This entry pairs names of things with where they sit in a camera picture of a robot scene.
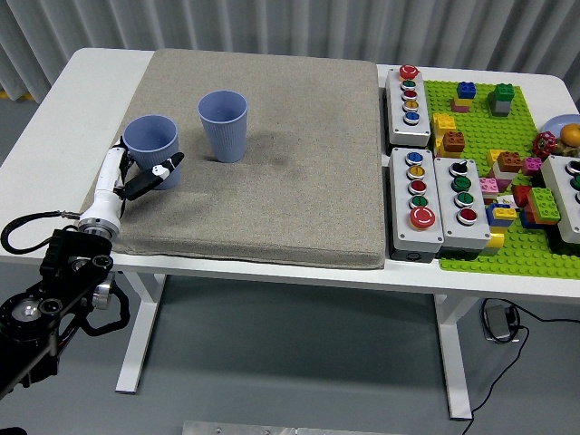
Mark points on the green toy brick on orange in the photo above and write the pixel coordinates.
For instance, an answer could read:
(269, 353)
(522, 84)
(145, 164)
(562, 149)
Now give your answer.
(544, 204)

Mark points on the five-button box, shallow base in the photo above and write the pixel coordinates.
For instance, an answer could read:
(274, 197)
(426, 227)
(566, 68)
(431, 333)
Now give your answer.
(399, 131)

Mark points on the green studded baseplate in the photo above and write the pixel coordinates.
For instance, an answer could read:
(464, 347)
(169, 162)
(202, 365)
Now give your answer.
(480, 127)

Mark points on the grey-brown cushion mat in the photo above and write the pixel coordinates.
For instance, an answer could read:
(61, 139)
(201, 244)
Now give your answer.
(294, 181)

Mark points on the orange toy fruit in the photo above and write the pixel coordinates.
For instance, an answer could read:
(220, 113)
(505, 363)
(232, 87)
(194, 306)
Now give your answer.
(572, 134)

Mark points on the red toy valve wheel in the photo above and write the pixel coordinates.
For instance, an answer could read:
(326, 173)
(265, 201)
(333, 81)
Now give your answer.
(544, 144)

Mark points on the white table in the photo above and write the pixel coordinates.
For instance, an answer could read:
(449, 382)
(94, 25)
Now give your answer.
(104, 81)

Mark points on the grey button box, dark buttons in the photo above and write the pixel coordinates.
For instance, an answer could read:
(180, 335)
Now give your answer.
(559, 199)

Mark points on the magenta toy brick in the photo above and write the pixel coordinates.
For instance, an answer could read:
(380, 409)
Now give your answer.
(531, 167)

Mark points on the red toy brick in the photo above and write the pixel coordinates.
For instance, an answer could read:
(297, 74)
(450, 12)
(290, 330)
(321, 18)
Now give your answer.
(521, 196)

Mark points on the blue yellow pink brick stack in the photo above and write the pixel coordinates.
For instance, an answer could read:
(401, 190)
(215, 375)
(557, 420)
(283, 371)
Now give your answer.
(466, 90)

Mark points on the blue ribbed plastic cup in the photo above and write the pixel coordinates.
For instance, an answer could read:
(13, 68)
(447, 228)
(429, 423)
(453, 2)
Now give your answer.
(224, 140)
(151, 156)

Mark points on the grey power adapter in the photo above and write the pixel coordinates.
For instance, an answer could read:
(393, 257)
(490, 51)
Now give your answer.
(496, 322)

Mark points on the grey pleated curtain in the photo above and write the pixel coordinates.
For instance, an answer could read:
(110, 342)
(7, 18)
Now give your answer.
(290, 22)

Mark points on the brown toy brick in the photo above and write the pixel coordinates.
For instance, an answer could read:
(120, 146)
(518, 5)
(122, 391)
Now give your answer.
(453, 142)

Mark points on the yellow round toy brick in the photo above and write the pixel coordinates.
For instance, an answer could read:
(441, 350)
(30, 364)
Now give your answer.
(496, 240)

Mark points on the light blue plate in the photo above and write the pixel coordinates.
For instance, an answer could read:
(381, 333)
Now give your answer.
(555, 124)

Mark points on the green grey brick stack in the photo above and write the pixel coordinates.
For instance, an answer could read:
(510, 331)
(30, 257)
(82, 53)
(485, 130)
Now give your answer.
(500, 106)

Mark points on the small yellow toy brick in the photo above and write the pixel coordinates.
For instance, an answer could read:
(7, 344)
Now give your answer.
(493, 158)

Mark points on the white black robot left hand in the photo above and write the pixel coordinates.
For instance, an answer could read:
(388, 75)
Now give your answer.
(106, 199)

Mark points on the white toy brick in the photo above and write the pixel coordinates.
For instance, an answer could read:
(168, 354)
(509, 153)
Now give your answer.
(503, 174)

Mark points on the light pink toy brick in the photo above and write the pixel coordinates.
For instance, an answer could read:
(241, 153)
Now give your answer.
(488, 185)

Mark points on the tall yellow brick stack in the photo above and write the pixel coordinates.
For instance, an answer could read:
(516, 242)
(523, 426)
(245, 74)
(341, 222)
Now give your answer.
(443, 123)

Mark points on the orange-brown toy brick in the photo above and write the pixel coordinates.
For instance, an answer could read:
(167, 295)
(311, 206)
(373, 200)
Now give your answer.
(508, 162)

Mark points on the five-button box, black base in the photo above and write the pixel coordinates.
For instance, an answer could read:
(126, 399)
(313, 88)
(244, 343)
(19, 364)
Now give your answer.
(403, 226)

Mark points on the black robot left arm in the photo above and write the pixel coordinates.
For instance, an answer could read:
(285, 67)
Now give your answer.
(68, 263)

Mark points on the four-button box, black selector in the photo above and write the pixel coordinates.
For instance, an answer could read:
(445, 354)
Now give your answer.
(453, 226)

